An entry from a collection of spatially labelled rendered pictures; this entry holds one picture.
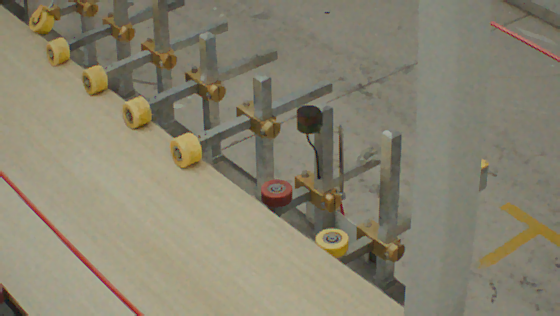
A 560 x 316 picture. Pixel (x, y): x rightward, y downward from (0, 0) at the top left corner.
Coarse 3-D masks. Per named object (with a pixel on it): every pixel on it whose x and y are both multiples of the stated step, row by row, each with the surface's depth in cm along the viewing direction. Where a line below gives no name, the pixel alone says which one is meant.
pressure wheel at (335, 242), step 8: (320, 232) 290; (328, 232) 290; (336, 232) 290; (344, 232) 290; (320, 240) 287; (328, 240) 288; (336, 240) 288; (344, 240) 287; (328, 248) 285; (336, 248) 285; (344, 248) 286; (336, 256) 286
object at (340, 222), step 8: (312, 208) 324; (312, 216) 325; (336, 216) 316; (344, 216) 313; (336, 224) 317; (344, 224) 314; (352, 224) 311; (352, 232) 312; (352, 240) 314; (360, 256) 313; (368, 256) 310
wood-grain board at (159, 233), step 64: (0, 64) 367; (64, 64) 365; (0, 128) 335; (64, 128) 333; (128, 128) 332; (0, 192) 307; (64, 192) 307; (128, 192) 307; (192, 192) 306; (0, 256) 284; (64, 256) 284; (128, 256) 284; (192, 256) 284; (256, 256) 284; (320, 256) 283
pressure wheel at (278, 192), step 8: (264, 184) 307; (272, 184) 307; (280, 184) 307; (288, 184) 307; (264, 192) 304; (272, 192) 305; (280, 192) 304; (288, 192) 304; (264, 200) 305; (272, 200) 303; (280, 200) 303; (288, 200) 305
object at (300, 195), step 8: (376, 160) 325; (344, 168) 320; (352, 168) 320; (360, 168) 322; (368, 168) 324; (336, 176) 317; (344, 176) 319; (352, 176) 321; (336, 184) 318; (296, 192) 312; (304, 192) 312; (296, 200) 311; (304, 200) 313; (272, 208) 307; (280, 208) 308; (288, 208) 310
